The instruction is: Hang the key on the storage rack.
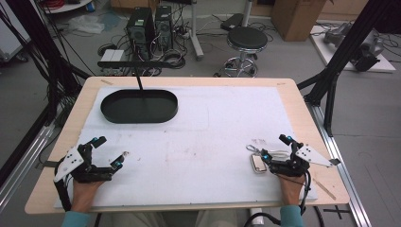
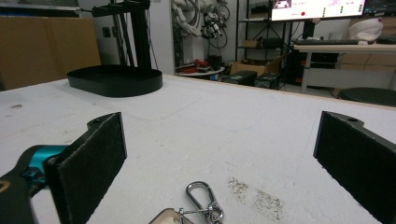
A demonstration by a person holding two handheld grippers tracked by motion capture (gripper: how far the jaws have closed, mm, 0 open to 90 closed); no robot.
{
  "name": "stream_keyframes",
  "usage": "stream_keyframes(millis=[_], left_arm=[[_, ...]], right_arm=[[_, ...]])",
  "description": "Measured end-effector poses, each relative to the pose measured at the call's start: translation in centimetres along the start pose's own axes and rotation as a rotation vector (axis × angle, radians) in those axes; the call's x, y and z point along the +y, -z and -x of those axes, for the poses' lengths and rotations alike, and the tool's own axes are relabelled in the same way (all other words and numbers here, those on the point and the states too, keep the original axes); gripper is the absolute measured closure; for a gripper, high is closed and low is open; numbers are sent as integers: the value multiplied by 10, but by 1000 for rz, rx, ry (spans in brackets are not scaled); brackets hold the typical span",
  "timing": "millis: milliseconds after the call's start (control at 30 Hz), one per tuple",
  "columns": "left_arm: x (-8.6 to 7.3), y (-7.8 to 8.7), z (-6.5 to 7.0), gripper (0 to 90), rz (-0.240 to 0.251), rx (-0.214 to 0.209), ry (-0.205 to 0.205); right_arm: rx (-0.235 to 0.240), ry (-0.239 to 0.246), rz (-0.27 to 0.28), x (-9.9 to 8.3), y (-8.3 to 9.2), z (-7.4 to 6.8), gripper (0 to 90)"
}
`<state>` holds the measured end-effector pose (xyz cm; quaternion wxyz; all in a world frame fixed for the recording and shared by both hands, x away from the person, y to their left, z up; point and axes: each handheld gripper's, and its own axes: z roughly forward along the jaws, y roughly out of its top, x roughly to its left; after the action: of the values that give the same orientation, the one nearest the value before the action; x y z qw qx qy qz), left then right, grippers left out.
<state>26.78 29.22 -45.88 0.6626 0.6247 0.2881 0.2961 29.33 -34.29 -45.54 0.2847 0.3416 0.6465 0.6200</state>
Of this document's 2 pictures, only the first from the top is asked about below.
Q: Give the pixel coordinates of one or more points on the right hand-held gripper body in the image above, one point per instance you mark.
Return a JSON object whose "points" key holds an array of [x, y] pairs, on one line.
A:
{"points": [[291, 167]]}

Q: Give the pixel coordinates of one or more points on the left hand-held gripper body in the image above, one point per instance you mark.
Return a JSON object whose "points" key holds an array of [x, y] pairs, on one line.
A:
{"points": [[67, 164]]}

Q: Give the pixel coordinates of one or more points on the black oval tray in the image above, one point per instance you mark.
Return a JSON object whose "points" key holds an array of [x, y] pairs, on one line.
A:
{"points": [[138, 107]]}

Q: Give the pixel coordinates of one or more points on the person's right hand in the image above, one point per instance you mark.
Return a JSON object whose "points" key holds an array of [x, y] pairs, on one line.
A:
{"points": [[291, 189]]}

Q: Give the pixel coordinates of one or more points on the person's left hand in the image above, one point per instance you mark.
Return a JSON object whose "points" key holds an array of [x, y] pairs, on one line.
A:
{"points": [[83, 194]]}

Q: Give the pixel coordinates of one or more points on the wooden table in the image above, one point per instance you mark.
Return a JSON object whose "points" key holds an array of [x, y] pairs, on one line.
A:
{"points": [[315, 119]]}

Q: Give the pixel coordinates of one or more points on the white foam mat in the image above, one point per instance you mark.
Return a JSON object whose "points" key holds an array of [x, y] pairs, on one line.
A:
{"points": [[189, 145]]}

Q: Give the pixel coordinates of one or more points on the black bar on pole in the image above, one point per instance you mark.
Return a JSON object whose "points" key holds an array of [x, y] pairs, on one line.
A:
{"points": [[134, 64]]}

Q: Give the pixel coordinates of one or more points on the white flat box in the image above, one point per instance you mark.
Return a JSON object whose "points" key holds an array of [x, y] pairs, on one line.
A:
{"points": [[112, 55]]}

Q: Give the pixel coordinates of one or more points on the black round stool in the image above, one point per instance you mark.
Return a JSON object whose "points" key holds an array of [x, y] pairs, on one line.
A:
{"points": [[247, 39]]}

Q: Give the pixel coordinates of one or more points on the white board with robot parts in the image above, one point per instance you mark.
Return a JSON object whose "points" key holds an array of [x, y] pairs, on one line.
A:
{"points": [[356, 44]]}

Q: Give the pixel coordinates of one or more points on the clear plastic bag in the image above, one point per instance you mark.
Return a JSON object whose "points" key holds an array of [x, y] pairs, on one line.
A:
{"points": [[85, 24]]}

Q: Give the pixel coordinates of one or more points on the black computer tower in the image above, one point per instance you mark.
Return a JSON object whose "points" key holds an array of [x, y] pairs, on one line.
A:
{"points": [[164, 26], [140, 31]]}

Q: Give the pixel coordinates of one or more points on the cardboard box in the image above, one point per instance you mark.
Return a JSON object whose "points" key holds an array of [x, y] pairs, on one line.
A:
{"points": [[296, 17]]}

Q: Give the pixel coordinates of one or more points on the black flat case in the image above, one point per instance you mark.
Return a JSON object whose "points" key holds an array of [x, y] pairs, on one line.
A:
{"points": [[231, 22]]}

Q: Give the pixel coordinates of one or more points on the grey stand leg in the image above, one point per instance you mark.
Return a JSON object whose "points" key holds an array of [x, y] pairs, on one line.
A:
{"points": [[195, 34]]}

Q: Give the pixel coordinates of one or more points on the white round table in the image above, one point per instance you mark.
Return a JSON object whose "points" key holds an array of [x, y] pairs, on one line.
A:
{"points": [[67, 5]]}

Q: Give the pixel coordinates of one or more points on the aluminium rail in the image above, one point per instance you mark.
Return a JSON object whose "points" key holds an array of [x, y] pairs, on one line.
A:
{"points": [[22, 164], [340, 167]]}

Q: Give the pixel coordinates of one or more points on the black frame strut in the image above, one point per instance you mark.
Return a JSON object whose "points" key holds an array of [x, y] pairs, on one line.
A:
{"points": [[343, 53], [47, 53]]}

